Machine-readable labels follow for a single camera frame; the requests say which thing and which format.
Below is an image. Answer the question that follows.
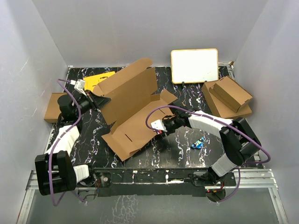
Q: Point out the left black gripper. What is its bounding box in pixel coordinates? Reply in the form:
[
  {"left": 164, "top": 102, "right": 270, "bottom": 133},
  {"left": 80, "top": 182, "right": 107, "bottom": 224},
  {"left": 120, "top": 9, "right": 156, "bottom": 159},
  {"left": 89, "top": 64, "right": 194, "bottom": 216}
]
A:
[{"left": 74, "top": 90, "right": 112, "bottom": 117}]

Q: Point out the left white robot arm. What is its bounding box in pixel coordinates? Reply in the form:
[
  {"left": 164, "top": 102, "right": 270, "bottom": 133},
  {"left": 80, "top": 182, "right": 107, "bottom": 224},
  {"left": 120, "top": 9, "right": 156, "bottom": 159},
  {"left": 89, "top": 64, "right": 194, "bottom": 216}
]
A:
[{"left": 35, "top": 90, "right": 111, "bottom": 196}]

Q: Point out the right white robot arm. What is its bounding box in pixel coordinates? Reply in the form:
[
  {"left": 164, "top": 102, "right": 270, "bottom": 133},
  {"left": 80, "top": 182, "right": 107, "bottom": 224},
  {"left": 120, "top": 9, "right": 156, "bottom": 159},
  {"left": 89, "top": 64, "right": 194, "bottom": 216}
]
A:
[{"left": 161, "top": 108, "right": 260, "bottom": 185}]

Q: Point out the yellow pad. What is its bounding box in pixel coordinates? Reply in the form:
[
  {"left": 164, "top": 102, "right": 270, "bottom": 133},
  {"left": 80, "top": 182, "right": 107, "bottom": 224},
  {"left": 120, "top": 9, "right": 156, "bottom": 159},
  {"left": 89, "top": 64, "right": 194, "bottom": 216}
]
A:
[{"left": 83, "top": 71, "right": 115, "bottom": 91}]

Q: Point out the blue toy car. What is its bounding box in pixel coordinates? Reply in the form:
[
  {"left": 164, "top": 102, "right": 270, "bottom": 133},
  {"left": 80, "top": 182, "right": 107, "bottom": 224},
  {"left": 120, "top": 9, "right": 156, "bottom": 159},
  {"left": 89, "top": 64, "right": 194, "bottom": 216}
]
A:
[{"left": 191, "top": 137, "right": 206, "bottom": 149}]

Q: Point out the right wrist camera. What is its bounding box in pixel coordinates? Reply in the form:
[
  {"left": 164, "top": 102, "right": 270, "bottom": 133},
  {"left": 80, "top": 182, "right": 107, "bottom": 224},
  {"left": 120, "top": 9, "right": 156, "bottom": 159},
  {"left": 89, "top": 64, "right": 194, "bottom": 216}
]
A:
[{"left": 151, "top": 119, "right": 167, "bottom": 133}]

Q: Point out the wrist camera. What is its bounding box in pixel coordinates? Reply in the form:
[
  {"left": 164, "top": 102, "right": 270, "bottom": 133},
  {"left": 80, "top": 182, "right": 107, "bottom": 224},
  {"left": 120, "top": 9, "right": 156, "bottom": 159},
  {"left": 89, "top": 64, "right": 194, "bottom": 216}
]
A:
[
  {"left": 151, "top": 119, "right": 167, "bottom": 133},
  {"left": 70, "top": 79, "right": 86, "bottom": 95}
]

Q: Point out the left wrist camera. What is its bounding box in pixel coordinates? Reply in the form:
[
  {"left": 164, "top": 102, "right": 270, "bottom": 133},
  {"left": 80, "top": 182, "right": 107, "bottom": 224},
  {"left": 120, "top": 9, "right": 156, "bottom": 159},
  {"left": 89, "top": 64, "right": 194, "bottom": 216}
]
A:
[{"left": 70, "top": 79, "right": 86, "bottom": 95}]

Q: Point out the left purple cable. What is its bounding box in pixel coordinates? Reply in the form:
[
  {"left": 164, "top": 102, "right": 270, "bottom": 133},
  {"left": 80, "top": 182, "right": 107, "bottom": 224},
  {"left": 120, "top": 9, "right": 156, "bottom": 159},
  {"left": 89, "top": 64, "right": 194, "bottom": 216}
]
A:
[{"left": 48, "top": 78, "right": 87, "bottom": 207}]

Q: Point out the white board yellow frame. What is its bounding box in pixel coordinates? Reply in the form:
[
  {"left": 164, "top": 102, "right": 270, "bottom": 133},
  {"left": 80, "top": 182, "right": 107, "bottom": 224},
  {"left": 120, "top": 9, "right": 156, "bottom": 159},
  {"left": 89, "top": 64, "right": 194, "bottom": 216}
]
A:
[{"left": 171, "top": 49, "right": 219, "bottom": 84}]

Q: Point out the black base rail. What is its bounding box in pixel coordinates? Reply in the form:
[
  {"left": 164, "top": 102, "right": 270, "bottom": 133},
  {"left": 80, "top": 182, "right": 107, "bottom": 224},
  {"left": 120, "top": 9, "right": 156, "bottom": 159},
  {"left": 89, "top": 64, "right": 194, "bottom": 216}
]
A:
[{"left": 76, "top": 168, "right": 237, "bottom": 200}]

